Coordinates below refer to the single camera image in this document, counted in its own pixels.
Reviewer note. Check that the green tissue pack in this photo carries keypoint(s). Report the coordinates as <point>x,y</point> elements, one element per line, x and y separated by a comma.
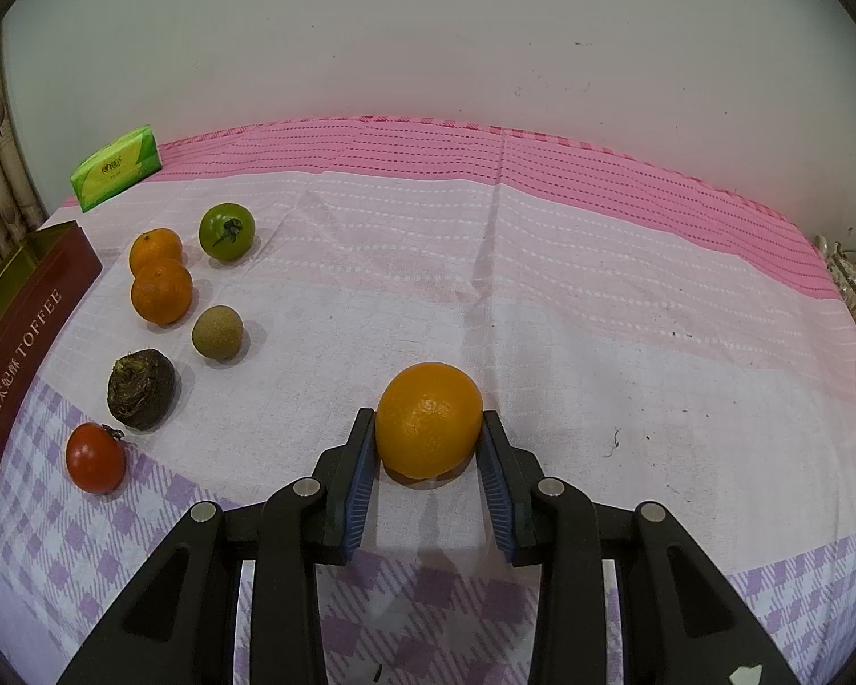
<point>118,168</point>

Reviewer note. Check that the small tangerine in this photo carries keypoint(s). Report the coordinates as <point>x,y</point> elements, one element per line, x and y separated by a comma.
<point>155,246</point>
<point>161,294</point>

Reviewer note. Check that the pink and purple checked tablecloth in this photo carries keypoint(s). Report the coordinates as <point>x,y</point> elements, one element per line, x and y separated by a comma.
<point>542,300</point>

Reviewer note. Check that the red tomato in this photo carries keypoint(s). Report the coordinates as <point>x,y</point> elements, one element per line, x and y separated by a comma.
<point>94,458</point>

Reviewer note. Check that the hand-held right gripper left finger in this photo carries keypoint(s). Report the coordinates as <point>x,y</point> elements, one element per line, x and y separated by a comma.
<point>357,492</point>

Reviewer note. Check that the white patterned object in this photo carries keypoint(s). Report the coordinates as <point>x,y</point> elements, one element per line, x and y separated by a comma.
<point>845,275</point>

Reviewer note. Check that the gold metal tray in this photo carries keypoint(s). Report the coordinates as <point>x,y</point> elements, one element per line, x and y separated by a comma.
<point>21,342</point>

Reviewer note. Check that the green tomato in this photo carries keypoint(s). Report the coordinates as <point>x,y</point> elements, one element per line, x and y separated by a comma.
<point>226,230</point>

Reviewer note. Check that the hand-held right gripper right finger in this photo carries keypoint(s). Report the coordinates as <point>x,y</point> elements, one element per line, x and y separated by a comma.
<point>499,492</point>

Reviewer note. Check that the dark passion fruit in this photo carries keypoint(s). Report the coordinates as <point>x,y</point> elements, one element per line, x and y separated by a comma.
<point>141,389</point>

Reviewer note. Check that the brown-green round fruit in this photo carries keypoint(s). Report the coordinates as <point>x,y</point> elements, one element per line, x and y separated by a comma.
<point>217,332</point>

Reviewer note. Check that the large orange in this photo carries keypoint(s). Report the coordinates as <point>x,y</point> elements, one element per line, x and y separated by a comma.
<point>428,421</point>

